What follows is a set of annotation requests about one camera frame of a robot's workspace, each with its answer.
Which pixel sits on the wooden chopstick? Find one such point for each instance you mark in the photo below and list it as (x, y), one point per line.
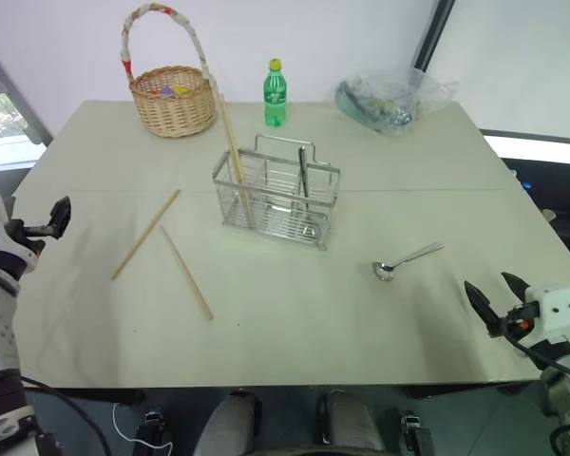
(232, 152)
(186, 273)
(145, 235)
(237, 164)

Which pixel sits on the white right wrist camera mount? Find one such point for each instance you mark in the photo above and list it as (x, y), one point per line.
(558, 311)

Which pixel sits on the dark equipment beside table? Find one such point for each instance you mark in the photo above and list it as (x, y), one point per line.
(558, 209)

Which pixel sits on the window with grey frame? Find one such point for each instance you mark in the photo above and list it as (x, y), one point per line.
(5, 119)

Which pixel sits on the whiteboard with black frame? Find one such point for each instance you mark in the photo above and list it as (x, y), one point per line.
(513, 66)

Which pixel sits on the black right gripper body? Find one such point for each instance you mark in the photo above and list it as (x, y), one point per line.
(520, 320)

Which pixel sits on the silver metal spoon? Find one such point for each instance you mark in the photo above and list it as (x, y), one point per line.
(384, 271)

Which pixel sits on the black bracket under table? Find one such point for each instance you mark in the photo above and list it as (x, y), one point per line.
(415, 434)
(153, 432)

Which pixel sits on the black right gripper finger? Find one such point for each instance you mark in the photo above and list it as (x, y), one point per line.
(484, 306)
(517, 286)

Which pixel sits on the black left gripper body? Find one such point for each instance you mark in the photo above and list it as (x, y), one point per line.
(34, 230)

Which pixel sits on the grey rounded robot foot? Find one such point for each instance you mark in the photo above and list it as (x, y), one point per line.
(230, 425)
(349, 423)

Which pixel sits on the green plastic soda bottle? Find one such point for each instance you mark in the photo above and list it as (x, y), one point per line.
(275, 100)

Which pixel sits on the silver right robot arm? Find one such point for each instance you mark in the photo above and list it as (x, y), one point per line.
(567, 375)

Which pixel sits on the colourful items in basket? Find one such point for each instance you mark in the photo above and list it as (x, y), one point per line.
(173, 90)

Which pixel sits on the clear plastic bag with items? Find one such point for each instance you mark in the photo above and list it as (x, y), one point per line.
(389, 104)

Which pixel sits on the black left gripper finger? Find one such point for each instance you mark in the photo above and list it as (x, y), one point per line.
(64, 211)
(55, 229)

